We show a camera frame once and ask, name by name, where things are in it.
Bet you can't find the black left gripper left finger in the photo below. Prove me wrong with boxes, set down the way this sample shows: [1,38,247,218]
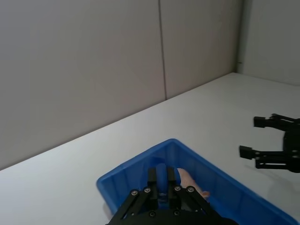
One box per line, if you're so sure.
[110,167,160,221]

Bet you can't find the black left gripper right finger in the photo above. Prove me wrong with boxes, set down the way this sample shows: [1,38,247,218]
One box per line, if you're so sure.
[166,166,214,216]

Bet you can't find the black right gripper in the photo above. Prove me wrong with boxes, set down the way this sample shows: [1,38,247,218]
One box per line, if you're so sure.
[239,113,300,173]

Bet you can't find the pink soft toy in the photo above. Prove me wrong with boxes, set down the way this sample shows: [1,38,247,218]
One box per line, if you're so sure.
[176,167,211,202]

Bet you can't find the blue plastic bin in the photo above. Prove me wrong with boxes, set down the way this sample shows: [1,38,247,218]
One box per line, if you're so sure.
[96,138,300,225]

